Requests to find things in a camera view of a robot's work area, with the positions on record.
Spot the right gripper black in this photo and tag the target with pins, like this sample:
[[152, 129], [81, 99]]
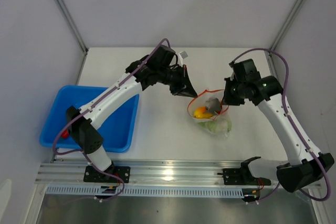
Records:
[[227, 99]]

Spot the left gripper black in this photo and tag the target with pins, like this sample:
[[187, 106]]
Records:
[[187, 91]]

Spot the yellow toy mango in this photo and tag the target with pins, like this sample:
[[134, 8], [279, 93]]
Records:
[[202, 113]]

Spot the clear zip top bag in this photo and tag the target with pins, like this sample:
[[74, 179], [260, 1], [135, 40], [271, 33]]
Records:
[[200, 101]]

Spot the grey toy fish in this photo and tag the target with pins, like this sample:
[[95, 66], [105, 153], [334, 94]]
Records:
[[213, 106]]

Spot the white green toy cabbage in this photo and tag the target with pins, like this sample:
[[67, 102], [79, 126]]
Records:
[[217, 126]]

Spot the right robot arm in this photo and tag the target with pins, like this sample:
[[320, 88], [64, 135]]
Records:
[[305, 162]]

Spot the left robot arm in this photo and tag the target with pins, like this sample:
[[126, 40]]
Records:
[[163, 65]]

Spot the blue plastic tray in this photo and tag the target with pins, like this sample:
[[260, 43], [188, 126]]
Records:
[[117, 130]]

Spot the red toy chili pepper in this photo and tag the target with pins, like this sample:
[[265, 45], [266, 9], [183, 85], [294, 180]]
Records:
[[65, 134]]

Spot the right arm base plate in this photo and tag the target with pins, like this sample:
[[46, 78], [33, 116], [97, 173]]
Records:
[[242, 176]]

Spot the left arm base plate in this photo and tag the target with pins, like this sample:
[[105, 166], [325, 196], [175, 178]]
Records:
[[93, 176]]

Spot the right frame post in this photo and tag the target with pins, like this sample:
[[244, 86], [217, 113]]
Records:
[[290, 18]]

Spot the frame post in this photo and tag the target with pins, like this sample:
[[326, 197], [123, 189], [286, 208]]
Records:
[[290, 18], [71, 25]]

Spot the aluminium mounting rail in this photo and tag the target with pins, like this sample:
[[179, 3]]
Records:
[[142, 173]]

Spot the slotted cable duct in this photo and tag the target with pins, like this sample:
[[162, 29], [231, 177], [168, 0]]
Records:
[[157, 191]]

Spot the left frame post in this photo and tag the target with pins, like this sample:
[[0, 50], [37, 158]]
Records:
[[71, 25]]

